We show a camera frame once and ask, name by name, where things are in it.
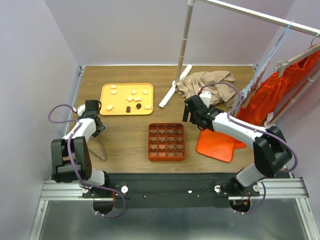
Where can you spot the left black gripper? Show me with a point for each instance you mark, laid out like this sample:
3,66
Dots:
101,128

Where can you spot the light orange tray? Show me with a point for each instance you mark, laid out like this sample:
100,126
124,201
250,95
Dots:
120,102

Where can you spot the white clothes rack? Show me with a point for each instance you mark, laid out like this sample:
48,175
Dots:
234,8

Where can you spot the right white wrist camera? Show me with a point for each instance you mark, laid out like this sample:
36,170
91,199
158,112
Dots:
205,96

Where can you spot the orange box lid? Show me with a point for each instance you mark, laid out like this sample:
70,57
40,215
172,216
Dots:
216,145

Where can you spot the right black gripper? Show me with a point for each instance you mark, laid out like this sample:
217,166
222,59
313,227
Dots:
185,114

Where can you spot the dark hexagon chocolate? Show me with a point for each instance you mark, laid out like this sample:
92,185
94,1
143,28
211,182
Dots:
138,106

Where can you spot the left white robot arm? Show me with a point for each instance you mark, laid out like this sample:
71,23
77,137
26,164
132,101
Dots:
70,155

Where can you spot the aluminium rail frame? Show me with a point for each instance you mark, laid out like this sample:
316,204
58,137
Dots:
90,78

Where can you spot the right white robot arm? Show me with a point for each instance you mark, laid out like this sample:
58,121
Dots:
270,149

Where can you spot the blue wire hanger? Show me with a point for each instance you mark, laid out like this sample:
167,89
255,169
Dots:
263,66

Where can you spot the beige crumpled cloth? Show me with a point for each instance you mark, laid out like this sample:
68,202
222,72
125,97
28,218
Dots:
220,93

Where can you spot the orange garment on hanger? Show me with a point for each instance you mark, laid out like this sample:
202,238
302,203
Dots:
272,90

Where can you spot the wooden clothes hanger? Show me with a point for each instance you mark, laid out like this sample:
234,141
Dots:
282,66

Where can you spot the light square chocolate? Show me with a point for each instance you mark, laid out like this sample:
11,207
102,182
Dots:
129,98

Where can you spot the orange compartment box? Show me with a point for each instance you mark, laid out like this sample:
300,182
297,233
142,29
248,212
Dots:
166,142

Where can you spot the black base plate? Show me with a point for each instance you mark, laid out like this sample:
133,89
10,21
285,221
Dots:
170,190

